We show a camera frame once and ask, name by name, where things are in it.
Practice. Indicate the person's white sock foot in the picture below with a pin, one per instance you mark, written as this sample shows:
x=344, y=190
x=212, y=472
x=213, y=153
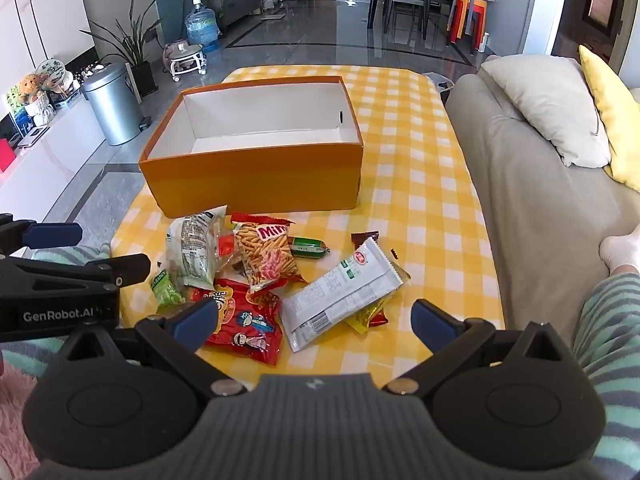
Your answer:
x=620, y=250

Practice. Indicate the white wafer packet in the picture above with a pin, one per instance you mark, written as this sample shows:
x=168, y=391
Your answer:
x=335, y=297

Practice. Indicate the person's striped pajama leg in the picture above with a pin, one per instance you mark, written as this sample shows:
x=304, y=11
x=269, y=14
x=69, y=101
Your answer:
x=22, y=360
x=612, y=330

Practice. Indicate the long-leaf potted plant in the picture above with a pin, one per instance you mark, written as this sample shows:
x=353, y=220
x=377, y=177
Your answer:
x=135, y=55

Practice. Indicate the plush flower bouquet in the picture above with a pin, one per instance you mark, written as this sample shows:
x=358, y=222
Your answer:
x=30, y=95

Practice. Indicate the blue water jug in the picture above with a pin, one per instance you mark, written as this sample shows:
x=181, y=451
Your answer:
x=201, y=25

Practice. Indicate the green sausage stick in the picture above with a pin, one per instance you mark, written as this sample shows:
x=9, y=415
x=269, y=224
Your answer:
x=309, y=247

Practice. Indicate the red box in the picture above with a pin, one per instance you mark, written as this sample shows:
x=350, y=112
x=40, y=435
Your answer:
x=7, y=155

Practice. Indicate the pink fluffy rug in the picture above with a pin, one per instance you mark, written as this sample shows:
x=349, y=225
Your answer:
x=15, y=425

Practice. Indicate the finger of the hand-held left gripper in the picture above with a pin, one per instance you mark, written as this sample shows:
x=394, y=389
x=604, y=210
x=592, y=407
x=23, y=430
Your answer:
x=52, y=235
x=122, y=265

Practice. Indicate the orange stacked stools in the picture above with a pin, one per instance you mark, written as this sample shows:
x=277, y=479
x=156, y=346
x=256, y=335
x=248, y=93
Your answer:
x=467, y=15

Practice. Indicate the yellow pillow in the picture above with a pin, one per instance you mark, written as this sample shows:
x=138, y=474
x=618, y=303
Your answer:
x=612, y=110

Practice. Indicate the round painted fan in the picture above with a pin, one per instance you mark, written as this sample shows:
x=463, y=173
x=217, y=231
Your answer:
x=51, y=71

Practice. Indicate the white rolling stool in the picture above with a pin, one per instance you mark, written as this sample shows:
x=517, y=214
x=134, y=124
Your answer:
x=186, y=57

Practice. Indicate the silver trash can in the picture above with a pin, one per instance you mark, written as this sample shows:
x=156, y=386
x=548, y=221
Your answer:
x=114, y=105

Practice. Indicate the brown chocolate packet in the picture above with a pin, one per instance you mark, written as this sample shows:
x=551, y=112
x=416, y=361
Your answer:
x=365, y=238

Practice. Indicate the red yellow stick snack bag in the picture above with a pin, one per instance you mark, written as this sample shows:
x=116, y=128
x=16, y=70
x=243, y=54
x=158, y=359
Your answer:
x=265, y=255

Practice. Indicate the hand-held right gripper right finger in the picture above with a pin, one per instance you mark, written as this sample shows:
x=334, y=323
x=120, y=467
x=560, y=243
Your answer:
x=429, y=324

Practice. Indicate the person's left striped pajama leg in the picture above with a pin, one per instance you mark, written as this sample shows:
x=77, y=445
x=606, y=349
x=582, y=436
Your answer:
x=22, y=360

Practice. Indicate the clear snack bag white label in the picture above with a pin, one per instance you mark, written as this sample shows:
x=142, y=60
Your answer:
x=192, y=255

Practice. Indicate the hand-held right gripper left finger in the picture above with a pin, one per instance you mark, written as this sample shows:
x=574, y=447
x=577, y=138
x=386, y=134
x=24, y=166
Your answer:
x=196, y=321

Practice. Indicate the beige sofa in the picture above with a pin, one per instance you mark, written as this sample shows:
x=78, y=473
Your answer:
x=530, y=240

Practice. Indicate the red cartoon snack bag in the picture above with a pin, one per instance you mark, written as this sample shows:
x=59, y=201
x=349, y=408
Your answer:
x=247, y=327

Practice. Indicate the white pillow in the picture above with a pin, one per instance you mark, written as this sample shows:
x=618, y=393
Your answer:
x=545, y=105

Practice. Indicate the yellow red snack packet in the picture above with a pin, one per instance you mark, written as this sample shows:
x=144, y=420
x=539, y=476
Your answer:
x=369, y=316

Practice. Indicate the white marble media cabinet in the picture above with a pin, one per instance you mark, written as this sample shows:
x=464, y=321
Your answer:
x=50, y=160

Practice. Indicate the orange cardboard box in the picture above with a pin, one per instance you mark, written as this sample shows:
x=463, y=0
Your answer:
x=260, y=180

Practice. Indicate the small green snack packet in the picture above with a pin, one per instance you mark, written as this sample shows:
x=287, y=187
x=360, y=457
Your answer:
x=165, y=289

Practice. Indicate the person's right striped pajama leg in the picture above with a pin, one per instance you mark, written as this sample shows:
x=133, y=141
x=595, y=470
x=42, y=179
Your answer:
x=612, y=330

